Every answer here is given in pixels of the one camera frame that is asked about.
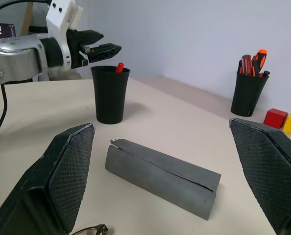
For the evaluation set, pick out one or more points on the tortoiseshell eyeglasses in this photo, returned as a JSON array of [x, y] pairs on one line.
[[94, 229]]

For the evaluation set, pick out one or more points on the black plastic cup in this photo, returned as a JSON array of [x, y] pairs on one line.
[[110, 98]]

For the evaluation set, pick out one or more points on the red wooden block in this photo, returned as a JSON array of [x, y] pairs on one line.
[[275, 118]]

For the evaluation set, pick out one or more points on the black tool holder cup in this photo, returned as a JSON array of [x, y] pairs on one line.
[[248, 95]]

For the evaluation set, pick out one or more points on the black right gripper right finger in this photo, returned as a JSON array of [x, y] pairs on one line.
[[265, 166]]

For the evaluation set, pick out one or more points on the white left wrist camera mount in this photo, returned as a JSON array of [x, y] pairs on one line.
[[59, 22]]

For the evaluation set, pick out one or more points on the red marker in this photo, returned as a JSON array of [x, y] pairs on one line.
[[119, 67]]

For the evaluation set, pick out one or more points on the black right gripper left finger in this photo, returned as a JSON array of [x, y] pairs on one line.
[[69, 171]]

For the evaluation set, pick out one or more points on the wooden post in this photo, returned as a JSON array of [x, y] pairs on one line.
[[26, 17]]

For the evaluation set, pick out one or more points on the black pen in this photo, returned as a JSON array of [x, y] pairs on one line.
[[265, 73]]

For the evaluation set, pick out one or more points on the grey glasses case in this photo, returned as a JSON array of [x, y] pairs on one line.
[[160, 178]]

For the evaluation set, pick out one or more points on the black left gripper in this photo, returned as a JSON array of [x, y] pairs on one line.
[[73, 41]]

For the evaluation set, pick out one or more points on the small monitor screen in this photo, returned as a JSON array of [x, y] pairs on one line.
[[1, 30]]

